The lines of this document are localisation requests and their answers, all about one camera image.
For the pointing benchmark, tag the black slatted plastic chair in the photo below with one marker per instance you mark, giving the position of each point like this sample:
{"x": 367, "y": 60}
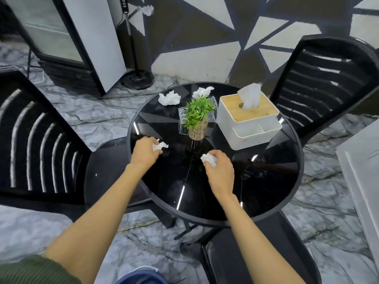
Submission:
{"x": 35, "y": 150}
{"x": 322, "y": 85}

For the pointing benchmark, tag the glass door display fridge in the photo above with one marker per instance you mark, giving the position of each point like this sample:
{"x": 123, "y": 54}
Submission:
{"x": 74, "y": 41}

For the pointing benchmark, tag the large crumpled white tissue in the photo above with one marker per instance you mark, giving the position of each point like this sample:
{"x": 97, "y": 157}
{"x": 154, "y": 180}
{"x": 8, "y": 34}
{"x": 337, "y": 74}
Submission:
{"x": 169, "y": 98}
{"x": 202, "y": 91}

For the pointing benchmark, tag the white cabinet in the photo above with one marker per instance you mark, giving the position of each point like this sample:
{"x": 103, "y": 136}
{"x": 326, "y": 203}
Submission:
{"x": 361, "y": 174}

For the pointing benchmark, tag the person's right fingers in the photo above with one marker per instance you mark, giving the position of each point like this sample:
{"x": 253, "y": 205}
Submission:
{"x": 218, "y": 156}

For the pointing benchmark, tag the white tissue sheet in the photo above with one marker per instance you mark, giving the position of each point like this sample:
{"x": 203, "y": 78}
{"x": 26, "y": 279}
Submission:
{"x": 250, "y": 96}

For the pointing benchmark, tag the small white tissue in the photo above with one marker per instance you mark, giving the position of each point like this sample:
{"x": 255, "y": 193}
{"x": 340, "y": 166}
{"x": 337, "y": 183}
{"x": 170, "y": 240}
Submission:
{"x": 208, "y": 159}
{"x": 160, "y": 145}

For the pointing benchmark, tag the person's left forearm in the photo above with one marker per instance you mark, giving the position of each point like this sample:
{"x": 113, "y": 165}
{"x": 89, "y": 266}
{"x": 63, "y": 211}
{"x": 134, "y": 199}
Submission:
{"x": 97, "y": 215}

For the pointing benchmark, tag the white tissue box wooden lid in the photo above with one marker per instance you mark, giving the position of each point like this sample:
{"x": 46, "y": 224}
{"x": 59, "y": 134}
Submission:
{"x": 251, "y": 127}

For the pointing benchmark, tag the clear acrylic stand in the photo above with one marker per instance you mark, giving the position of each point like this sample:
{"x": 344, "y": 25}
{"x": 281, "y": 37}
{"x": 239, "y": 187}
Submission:
{"x": 182, "y": 121}

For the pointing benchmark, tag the round black glass table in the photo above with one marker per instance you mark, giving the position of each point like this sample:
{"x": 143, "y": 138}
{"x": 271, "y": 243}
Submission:
{"x": 266, "y": 174}

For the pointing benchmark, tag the person's left hand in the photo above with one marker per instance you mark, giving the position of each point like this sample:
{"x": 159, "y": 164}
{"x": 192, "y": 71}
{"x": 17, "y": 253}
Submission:
{"x": 143, "y": 153}

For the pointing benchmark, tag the green plant in glass jar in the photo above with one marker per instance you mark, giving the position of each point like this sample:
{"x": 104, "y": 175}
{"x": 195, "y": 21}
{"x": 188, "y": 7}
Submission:
{"x": 197, "y": 115}

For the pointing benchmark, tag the person's right hand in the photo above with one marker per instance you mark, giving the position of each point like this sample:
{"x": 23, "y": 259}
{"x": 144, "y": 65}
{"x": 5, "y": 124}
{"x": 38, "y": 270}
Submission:
{"x": 220, "y": 177}

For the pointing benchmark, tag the person's left fingers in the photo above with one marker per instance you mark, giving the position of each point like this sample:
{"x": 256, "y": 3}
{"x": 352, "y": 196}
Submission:
{"x": 156, "y": 155}

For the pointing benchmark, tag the person's right forearm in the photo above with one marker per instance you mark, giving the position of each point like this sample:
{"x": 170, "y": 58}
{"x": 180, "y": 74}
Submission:
{"x": 254, "y": 242}

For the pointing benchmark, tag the black pedestal fan stand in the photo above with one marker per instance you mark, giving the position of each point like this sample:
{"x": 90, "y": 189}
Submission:
{"x": 136, "y": 76}

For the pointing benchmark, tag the green sleeve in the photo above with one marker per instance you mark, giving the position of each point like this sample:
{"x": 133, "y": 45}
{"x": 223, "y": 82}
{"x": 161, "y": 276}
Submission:
{"x": 32, "y": 270}

